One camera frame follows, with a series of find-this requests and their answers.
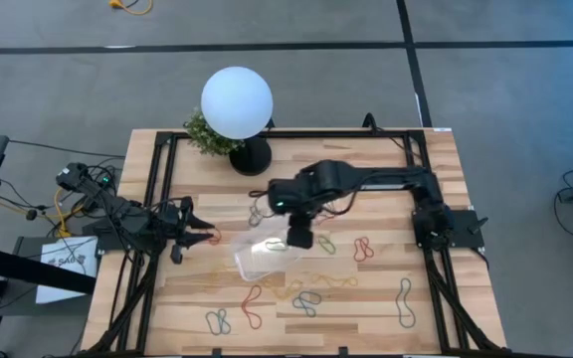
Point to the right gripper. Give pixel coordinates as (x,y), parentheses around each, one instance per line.
(300,233)

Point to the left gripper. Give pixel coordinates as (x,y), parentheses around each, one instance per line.
(178,224)

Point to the green rubber band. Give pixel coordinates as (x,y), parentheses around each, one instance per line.
(333,248)
(276,248)

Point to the teal rubber band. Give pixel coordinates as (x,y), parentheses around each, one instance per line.
(402,303)
(218,320)
(252,219)
(306,303)

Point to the yellow rubber band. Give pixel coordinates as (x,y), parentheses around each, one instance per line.
(286,291)
(336,280)

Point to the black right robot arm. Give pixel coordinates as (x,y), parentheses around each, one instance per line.
(391,179)

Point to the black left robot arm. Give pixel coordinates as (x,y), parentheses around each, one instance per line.
(117,206)

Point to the clear plastic bag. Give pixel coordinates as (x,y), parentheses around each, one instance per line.
(261,263)

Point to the small green potted plant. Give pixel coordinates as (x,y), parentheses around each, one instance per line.
(202,136)

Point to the white globe table lamp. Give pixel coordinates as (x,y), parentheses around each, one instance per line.
(237,102)

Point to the white paper sheet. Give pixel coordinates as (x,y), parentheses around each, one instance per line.
(67,278)

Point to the white table sticker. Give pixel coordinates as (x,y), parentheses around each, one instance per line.
(443,129)

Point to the black desk beam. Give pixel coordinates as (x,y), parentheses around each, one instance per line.
(18,266)

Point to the black aluminium table frame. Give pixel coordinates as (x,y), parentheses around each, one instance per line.
(316,134)

